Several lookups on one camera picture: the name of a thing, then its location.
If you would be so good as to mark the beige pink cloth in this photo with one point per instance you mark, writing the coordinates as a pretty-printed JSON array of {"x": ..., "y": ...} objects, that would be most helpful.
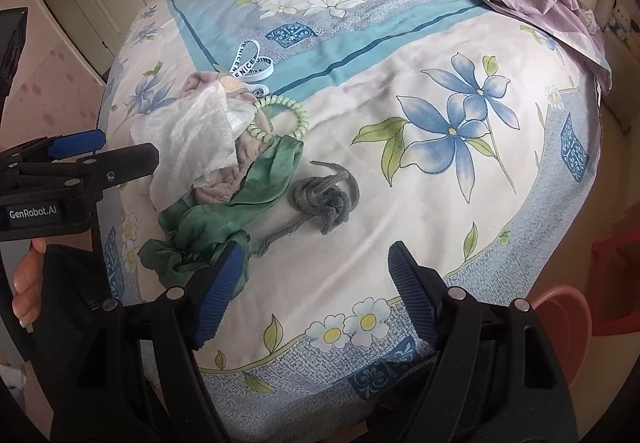
[{"x": 222, "y": 184}]

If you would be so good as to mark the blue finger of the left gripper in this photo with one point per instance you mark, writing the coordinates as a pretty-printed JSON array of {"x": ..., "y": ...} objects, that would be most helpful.
[
  {"x": 121, "y": 165},
  {"x": 73, "y": 145}
]

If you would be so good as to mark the cream nightstand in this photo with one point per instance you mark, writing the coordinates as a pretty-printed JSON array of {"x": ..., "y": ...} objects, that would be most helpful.
[{"x": 621, "y": 41}]

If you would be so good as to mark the green satin cloth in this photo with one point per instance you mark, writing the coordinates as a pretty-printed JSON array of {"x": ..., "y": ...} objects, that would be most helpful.
[{"x": 197, "y": 233}]

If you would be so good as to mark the red plastic stool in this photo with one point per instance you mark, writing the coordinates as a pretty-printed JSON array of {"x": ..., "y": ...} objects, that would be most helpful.
[{"x": 614, "y": 275}]

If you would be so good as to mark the pink plastic bucket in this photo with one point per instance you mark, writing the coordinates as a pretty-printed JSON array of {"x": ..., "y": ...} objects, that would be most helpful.
[{"x": 564, "y": 313}]

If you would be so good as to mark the white printed ribbon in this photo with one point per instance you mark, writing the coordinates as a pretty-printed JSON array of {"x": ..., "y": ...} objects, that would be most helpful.
[{"x": 249, "y": 65}]

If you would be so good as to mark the left hand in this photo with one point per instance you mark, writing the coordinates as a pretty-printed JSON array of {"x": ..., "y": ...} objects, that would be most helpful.
[{"x": 27, "y": 281}]

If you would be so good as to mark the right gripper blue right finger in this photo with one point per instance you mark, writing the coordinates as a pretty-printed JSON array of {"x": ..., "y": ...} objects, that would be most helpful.
[{"x": 419, "y": 289}]

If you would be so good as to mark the floral bedspread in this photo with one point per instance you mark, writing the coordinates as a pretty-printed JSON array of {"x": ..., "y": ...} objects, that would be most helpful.
[{"x": 469, "y": 135}]

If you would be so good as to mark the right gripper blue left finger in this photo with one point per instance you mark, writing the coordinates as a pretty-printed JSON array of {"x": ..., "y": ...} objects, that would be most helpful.
[{"x": 218, "y": 291}]

